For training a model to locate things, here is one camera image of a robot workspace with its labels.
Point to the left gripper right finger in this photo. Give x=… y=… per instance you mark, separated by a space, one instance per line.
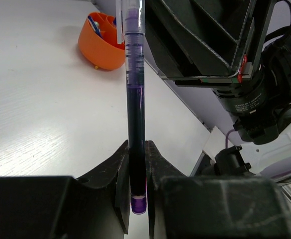
x=163 y=224

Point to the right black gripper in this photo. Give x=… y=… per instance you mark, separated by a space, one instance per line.
x=207 y=42

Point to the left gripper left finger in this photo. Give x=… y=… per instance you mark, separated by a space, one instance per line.
x=104 y=204

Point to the purple pen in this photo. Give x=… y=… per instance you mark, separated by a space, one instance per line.
x=135 y=75

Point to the clear pen cap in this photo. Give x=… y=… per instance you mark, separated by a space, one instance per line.
x=130 y=18

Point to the blue ballpoint pen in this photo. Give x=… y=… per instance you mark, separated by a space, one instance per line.
x=95 y=26

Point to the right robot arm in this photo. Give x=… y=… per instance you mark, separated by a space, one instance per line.
x=261 y=107

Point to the orange round compartment container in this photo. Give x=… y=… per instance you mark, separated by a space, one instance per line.
x=103 y=52

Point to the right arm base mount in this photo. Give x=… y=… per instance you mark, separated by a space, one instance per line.
x=227 y=163

